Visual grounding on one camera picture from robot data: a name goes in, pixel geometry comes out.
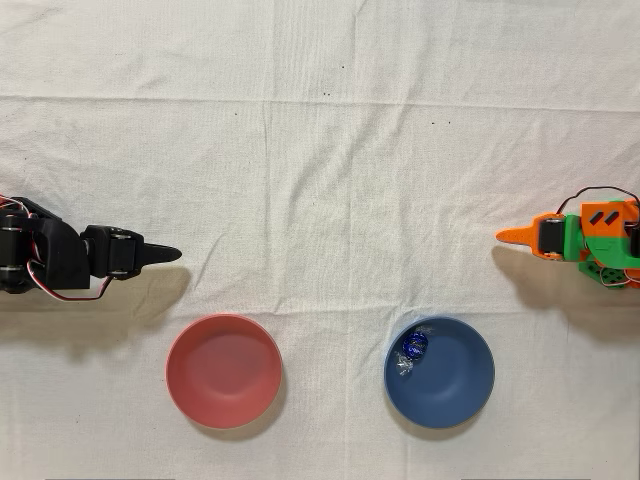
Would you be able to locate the pink bowl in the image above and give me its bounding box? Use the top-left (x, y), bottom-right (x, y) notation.
top-left (165, 313), bottom-right (284, 430)

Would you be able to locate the blue foil candy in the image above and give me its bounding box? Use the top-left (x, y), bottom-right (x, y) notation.
top-left (394, 324), bottom-right (434, 377)

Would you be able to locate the black arm gripper cable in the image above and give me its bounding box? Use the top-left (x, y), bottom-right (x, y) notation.
top-left (27, 259), bottom-right (115, 302)

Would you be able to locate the white tablecloth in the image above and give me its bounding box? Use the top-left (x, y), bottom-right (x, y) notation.
top-left (0, 0), bottom-right (640, 480)

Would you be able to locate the blue bowl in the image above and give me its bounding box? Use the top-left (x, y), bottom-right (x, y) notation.
top-left (383, 315), bottom-right (496, 430)

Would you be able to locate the orange arm gripper cable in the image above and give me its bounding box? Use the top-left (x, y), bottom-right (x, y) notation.
top-left (557, 186), bottom-right (640, 217)

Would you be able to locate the red white servo cable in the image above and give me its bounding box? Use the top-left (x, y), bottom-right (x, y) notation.
top-left (0, 196), bottom-right (36, 219)

